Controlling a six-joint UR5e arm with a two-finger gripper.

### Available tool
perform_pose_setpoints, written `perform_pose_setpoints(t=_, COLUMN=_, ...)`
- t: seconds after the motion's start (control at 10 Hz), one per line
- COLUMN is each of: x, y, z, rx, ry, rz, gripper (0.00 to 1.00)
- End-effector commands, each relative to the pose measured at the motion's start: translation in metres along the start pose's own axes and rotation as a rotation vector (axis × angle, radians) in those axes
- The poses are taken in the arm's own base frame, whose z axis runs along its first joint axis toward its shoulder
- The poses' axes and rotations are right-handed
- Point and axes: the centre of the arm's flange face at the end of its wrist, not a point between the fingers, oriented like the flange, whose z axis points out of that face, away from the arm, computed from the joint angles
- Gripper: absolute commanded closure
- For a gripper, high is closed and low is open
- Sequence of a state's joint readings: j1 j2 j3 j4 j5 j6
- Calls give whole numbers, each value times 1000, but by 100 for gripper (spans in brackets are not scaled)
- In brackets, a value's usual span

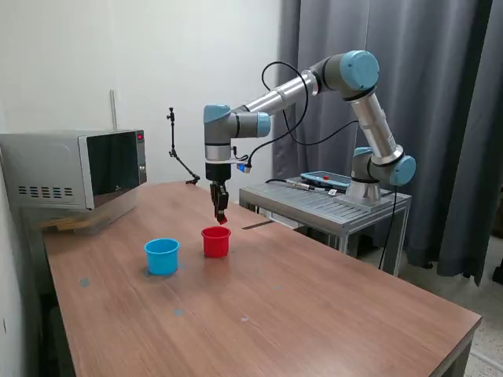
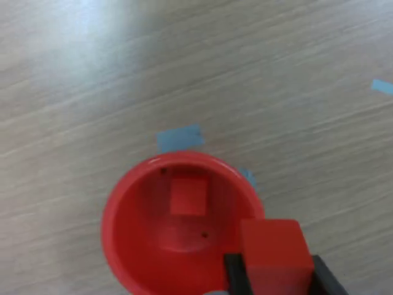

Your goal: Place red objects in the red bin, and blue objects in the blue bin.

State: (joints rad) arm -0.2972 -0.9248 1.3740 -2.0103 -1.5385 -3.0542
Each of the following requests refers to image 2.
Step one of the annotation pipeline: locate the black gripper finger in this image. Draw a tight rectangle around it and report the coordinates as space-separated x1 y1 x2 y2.
223 253 255 295
308 254 351 295

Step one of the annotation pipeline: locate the red cube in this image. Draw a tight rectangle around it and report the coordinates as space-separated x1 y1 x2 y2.
169 178 207 216
238 218 315 295

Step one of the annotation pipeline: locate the red plastic cup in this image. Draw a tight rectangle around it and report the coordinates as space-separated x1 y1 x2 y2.
100 151 265 295

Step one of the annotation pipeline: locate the narrow blue tape piece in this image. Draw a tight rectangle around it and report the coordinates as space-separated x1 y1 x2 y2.
238 167 258 189

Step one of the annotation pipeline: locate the wide blue tape piece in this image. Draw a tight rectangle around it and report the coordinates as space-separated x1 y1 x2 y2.
155 123 206 154

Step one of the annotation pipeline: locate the small blue tape piece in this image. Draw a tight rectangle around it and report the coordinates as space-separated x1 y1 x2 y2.
370 78 393 96

